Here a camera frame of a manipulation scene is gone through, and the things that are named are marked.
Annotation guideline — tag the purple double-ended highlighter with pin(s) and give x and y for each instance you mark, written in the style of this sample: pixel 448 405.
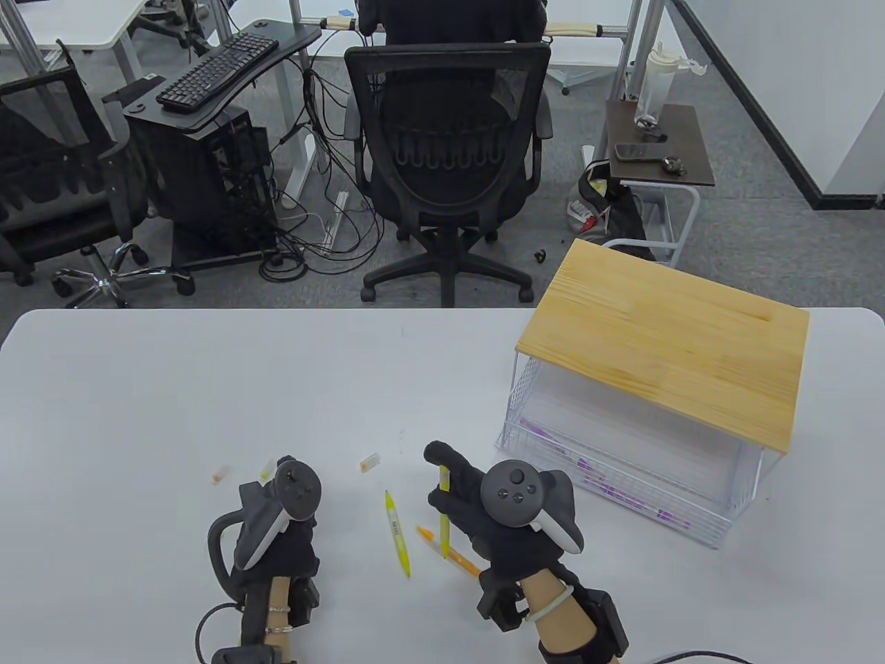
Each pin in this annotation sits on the purple double-ended highlighter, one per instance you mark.
pixel 546 436
pixel 636 505

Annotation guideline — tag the white desk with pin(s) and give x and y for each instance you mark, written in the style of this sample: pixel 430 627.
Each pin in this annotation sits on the white desk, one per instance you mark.
pixel 69 21

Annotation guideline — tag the black left wrist module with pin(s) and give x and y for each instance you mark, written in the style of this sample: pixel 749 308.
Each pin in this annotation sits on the black left wrist module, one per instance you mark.
pixel 242 654

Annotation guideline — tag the brown side table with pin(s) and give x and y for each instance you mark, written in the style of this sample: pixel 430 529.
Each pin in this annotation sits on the brown side table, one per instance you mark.
pixel 691 131

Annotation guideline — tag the black right wrist module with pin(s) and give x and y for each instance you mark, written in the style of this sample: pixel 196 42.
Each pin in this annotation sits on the black right wrist module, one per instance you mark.
pixel 608 622

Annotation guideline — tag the orange double-ended highlighter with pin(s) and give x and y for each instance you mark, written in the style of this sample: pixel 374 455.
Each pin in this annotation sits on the orange double-ended highlighter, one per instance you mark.
pixel 464 564

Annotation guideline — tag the clear orange highlighter cap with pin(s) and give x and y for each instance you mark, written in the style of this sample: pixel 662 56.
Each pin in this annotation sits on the clear orange highlighter cap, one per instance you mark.
pixel 220 474
pixel 370 462

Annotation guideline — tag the white desk leg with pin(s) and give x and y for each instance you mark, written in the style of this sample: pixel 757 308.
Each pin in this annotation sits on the white desk leg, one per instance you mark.
pixel 309 149

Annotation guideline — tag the person's left forearm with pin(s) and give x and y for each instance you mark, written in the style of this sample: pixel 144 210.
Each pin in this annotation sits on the person's left forearm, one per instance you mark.
pixel 278 591

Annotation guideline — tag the black left hand controller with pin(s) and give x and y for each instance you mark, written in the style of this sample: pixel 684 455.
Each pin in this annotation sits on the black left hand controller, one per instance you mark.
pixel 299 487

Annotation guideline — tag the black wrist module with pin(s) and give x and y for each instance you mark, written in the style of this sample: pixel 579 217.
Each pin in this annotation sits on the black wrist module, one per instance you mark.
pixel 608 622
pixel 242 654

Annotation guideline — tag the clear tumbler bottle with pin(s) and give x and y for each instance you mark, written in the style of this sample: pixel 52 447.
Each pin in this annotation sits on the clear tumbler bottle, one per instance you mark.
pixel 653 83

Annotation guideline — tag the black keyboard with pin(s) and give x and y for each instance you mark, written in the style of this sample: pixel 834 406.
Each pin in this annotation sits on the black keyboard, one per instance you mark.
pixel 218 69

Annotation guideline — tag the black hand controller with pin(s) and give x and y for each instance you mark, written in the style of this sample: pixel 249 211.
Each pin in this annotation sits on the black hand controller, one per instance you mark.
pixel 299 487
pixel 515 492

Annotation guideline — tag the white power strip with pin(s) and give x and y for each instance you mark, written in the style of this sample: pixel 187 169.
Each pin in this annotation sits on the white power strip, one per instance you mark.
pixel 337 221

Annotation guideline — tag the dark floor bag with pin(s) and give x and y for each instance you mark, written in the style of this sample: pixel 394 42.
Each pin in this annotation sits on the dark floor bag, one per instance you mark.
pixel 615 207

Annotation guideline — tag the person's left hand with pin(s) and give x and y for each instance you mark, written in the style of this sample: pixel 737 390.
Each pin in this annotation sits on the person's left hand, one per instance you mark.
pixel 297 546

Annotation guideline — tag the black curved desk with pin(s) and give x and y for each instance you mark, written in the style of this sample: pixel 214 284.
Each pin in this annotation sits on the black curved desk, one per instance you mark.
pixel 290 38

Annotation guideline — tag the pale green bangle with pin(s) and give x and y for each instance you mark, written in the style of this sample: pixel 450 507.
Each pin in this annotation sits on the pale green bangle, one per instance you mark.
pixel 553 605

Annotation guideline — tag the black right hand controller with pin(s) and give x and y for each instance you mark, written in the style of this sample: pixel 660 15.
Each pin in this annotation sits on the black right hand controller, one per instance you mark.
pixel 515 492

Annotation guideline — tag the small black floor object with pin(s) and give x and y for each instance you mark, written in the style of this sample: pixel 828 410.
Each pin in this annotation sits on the small black floor object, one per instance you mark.
pixel 540 256

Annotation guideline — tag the person's right hand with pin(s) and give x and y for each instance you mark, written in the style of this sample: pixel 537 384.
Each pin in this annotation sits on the person's right hand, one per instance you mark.
pixel 511 553

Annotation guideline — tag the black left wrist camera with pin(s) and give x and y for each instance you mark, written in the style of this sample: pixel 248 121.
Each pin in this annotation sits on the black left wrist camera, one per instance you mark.
pixel 304 598

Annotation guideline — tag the person's right forearm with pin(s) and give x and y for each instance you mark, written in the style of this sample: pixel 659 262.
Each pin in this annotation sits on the person's right forearm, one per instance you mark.
pixel 563 626

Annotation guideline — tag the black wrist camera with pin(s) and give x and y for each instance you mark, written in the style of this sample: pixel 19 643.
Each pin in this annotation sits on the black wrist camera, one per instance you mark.
pixel 304 598
pixel 501 602

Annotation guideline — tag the black computer tower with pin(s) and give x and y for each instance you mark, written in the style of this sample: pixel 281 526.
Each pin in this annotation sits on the black computer tower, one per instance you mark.
pixel 207 187

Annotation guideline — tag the grey metal post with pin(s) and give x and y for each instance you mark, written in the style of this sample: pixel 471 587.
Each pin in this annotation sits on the grey metal post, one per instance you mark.
pixel 626 48

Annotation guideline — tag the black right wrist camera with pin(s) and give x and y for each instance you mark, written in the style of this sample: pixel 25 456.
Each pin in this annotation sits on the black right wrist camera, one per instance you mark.
pixel 501 602

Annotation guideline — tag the wooden basket lid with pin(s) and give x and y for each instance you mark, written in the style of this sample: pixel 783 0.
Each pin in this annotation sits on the wooden basket lid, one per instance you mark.
pixel 664 346

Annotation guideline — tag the bunch of keys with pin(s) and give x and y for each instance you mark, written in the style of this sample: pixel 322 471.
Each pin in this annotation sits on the bunch of keys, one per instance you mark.
pixel 672 165

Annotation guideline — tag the clear yellow highlighter cap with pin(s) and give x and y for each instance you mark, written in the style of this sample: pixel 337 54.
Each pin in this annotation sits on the clear yellow highlighter cap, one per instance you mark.
pixel 267 472

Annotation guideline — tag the yellow double-ended highlighter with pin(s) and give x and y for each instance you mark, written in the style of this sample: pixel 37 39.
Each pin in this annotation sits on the yellow double-ended highlighter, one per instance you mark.
pixel 444 538
pixel 397 538

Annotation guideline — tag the black mesh office chair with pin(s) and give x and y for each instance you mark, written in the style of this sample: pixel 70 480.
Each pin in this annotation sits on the black mesh office chair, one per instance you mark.
pixel 62 207
pixel 449 111

